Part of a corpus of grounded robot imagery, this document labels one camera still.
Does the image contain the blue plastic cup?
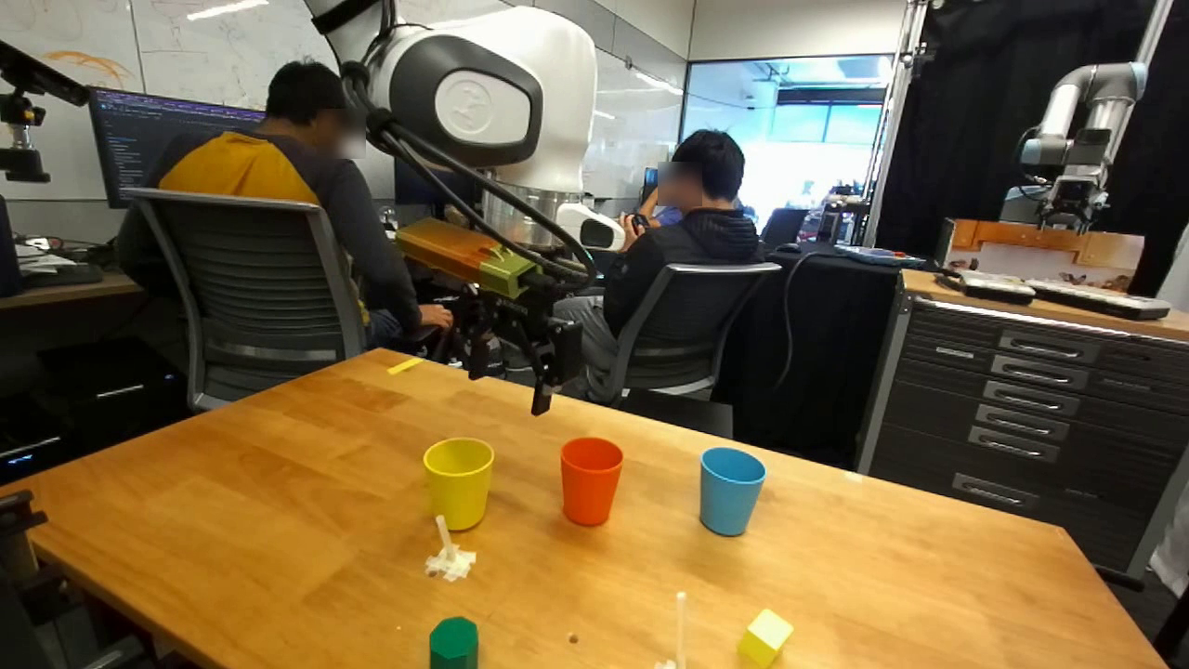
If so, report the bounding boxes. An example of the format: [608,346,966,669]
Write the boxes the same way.
[695,442,769,543]

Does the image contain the cardboard box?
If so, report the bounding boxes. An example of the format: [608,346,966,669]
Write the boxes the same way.
[937,214,1149,291]

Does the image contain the orange plastic cup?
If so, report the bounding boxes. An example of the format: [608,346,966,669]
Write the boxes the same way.
[558,435,626,531]

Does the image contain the yellow wrist camera mount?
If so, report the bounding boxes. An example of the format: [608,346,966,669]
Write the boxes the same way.
[480,242,539,305]

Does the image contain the grey drawer cabinet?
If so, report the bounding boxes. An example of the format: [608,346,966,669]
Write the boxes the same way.
[857,268,1189,578]

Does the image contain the dark desktop monitor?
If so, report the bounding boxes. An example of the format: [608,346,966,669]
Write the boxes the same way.
[86,84,270,211]

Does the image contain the person in black hoodie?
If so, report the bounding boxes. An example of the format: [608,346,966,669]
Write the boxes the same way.
[581,126,765,375]

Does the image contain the yellow cube block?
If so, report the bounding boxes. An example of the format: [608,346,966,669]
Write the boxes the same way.
[740,604,797,669]

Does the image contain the black keyboard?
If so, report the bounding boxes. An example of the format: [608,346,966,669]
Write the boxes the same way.
[1027,279,1173,324]
[944,268,1041,307]

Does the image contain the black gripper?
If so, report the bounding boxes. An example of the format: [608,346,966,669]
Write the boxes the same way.
[453,273,593,419]

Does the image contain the person with grey sleeves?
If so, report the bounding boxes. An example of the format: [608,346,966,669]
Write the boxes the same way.
[114,54,458,365]

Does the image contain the yellow plastic cup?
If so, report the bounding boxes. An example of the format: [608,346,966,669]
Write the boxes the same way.
[421,435,499,535]

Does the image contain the black camera rig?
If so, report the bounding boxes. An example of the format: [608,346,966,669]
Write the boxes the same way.
[0,38,94,185]

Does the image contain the black curtain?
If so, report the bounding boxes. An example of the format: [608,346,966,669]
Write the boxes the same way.
[875,0,1189,293]

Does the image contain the clear plastic jack piece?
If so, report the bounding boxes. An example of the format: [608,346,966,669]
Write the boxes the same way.
[423,512,480,587]

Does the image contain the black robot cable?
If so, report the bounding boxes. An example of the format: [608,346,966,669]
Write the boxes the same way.
[338,70,599,282]

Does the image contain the grey mesh office chair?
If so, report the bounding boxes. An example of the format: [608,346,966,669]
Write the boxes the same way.
[117,180,368,412]
[591,255,786,438]

